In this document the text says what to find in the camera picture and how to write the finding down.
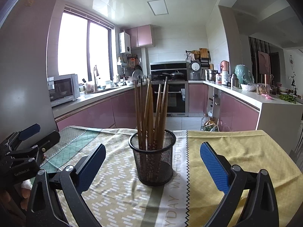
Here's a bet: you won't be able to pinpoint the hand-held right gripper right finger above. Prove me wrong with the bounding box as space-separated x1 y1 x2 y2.
199 142 280 227

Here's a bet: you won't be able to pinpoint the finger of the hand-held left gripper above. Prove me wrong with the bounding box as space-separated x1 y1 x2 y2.
3 124 41 147
9 131 61 163

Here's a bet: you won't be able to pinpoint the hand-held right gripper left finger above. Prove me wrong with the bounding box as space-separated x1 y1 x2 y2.
26 143 106 227

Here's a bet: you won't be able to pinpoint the black mesh utensil holder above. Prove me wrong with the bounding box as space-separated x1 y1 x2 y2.
128 129 177 187

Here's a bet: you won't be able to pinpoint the bunch of wooden chopsticks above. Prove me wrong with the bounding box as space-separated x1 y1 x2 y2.
134 76 169 152

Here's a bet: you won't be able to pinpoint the person's left hand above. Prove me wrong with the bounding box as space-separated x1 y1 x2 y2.
20 180 32 212

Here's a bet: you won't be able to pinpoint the patchwork tablecloth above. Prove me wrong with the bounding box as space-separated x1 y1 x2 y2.
39 126 303 227

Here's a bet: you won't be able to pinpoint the cooking oil bottle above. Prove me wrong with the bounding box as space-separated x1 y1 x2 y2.
201 113 211 130

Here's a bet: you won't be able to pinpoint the white microwave oven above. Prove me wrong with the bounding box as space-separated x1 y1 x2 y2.
47 74 80 107

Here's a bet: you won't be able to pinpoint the pink base cabinets with sink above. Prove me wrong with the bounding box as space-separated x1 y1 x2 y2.
55 85 152 131

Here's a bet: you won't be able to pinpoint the pink base cabinets open shelf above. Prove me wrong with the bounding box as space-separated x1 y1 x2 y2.
189 83 260 131

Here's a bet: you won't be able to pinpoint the grey refrigerator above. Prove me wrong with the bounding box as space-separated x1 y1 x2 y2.
0 0 63 142

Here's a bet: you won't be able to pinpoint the built-in black oven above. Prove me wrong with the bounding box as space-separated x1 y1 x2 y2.
151 82 189 117

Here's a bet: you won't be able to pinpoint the kitchen faucet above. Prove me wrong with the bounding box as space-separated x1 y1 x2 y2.
93 65 100 91

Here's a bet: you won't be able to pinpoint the clear plastic container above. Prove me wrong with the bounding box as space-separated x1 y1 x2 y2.
257 83 271 94

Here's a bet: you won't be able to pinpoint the steel stock pot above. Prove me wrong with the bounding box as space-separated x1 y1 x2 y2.
205 69 219 81

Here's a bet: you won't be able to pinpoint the kitchen window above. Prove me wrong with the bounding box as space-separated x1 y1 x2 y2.
58 12 112 82

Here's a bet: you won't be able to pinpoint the white rice cooker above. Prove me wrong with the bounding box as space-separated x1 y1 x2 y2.
190 60 202 80

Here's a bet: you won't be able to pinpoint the black wok with lid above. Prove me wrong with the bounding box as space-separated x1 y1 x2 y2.
163 70 185 80

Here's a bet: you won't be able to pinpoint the green leafy vegetables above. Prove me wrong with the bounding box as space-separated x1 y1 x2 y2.
278 94 296 104

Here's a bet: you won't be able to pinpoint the black range hood stove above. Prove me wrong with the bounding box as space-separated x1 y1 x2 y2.
150 61 188 81

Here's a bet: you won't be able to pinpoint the white water heater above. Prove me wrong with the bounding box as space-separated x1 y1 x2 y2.
119 32 131 54

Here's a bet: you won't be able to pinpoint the ceiling light panel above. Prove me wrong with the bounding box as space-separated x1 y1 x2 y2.
147 0 169 15

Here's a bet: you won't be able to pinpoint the framed wall painting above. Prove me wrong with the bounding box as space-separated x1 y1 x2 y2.
258 50 270 74

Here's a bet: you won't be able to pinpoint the pink wall cabinet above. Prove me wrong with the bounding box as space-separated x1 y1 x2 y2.
125 25 154 48

